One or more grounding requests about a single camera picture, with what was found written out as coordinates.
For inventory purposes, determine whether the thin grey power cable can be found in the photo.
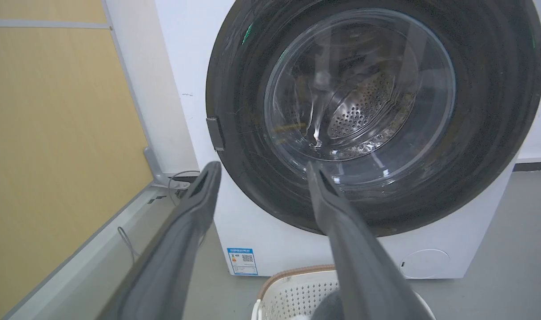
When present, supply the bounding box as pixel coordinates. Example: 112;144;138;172
117;170;201;263

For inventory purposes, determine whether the white front-load washing machine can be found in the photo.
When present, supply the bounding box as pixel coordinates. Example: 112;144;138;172
154;0;541;280

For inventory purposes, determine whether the black round washing machine door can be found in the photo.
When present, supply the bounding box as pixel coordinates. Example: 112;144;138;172
206;0;541;237

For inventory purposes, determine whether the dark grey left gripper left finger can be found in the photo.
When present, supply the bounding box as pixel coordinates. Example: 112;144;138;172
97;161;222;320

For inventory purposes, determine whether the grey garment in basket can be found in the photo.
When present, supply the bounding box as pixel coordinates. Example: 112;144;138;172
310;289;345;320

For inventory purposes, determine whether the blue energy label sticker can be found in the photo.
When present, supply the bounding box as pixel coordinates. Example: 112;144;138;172
227;248;259;276

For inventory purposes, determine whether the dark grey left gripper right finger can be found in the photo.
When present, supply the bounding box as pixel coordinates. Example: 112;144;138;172
306;161;432;320

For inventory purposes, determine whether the white perforated laundry basket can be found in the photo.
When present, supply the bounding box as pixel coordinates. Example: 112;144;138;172
252;265;436;320

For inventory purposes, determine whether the grey metal partition foot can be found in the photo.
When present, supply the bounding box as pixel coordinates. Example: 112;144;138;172
143;147;191;190

